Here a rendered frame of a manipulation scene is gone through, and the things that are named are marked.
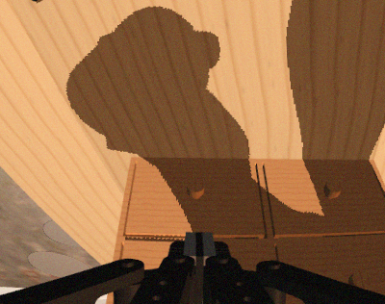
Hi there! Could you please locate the small orange wooden chest of drawers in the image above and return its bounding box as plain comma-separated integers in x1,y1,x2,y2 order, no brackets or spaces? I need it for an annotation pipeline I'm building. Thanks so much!
113,157,385,261

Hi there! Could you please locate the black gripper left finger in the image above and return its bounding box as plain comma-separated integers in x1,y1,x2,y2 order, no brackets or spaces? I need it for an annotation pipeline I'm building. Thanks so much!
0,232,200,304

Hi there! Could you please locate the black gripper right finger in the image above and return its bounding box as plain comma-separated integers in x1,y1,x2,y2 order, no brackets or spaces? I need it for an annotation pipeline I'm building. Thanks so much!
199,232,385,304

